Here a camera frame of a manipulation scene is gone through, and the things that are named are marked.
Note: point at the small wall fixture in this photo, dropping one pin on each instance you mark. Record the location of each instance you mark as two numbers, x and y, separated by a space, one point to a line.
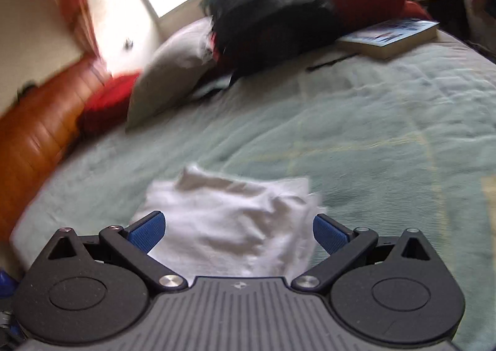
128 44

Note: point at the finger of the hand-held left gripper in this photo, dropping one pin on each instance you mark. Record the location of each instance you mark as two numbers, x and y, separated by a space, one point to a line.
9 329
6 283

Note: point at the white printed t-shirt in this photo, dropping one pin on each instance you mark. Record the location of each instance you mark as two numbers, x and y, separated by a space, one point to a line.
232 219

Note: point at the red quilt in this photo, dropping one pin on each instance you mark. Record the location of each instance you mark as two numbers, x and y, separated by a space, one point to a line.
108 103

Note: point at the paperback book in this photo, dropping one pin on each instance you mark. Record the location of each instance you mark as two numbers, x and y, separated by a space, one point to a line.
387 39

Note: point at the grey green pillow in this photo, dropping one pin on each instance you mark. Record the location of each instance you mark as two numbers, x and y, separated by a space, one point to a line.
166 72

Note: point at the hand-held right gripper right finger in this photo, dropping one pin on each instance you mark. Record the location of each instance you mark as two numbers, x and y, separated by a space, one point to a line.
329 234

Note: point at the pale blue cloth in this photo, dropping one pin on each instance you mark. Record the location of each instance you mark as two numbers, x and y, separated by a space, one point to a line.
211 87

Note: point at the black backpack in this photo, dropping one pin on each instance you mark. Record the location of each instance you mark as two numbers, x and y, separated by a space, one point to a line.
271 25

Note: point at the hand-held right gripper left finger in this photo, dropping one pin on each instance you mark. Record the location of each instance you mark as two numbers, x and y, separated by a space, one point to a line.
147 232

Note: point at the wooden headboard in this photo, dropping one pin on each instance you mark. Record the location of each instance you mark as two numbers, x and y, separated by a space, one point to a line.
38 141

